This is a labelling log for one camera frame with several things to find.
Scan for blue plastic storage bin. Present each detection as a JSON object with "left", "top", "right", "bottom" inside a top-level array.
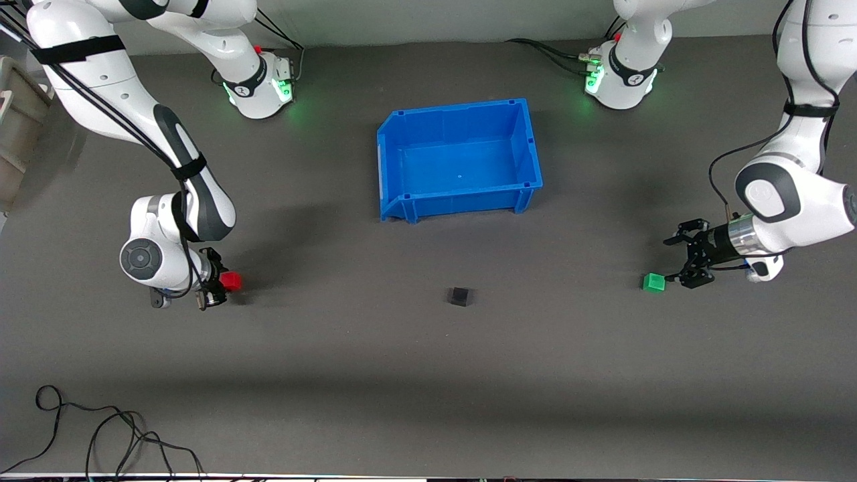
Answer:
[{"left": 376, "top": 98, "right": 544, "bottom": 224}]

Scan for beige plastic crate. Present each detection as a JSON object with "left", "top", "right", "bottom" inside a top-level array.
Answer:
[{"left": 0, "top": 56, "right": 54, "bottom": 215}]

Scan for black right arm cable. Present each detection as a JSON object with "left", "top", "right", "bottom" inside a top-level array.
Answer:
[{"left": 0, "top": 10, "right": 204, "bottom": 299}]

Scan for loose thin black cable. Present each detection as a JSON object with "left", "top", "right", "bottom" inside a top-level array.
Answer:
[{"left": 0, "top": 385, "right": 205, "bottom": 479}]

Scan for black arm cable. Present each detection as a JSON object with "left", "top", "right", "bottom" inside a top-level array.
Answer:
[
  {"left": 0, "top": 10, "right": 204, "bottom": 299},
  {"left": 708, "top": 0, "right": 842, "bottom": 222}
]

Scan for black right arm base cables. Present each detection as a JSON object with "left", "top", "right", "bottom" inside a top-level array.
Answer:
[{"left": 211, "top": 7, "right": 307, "bottom": 86}]

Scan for black arm base cables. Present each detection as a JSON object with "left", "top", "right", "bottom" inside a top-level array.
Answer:
[
  {"left": 211, "top": 7, "right": 307, "bottom": 86},
  {"left": 505, "top": 17, "right": 665, "bottom": 76}
]

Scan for black left arm base cables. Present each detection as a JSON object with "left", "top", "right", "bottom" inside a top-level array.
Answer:
[{"left": 505, "top": 17, "right": 665, "bottom": 76}]

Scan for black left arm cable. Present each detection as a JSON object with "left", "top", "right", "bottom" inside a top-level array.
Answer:
[{"left": 708, "top": 0, "right": 842, "bottom": 222}]

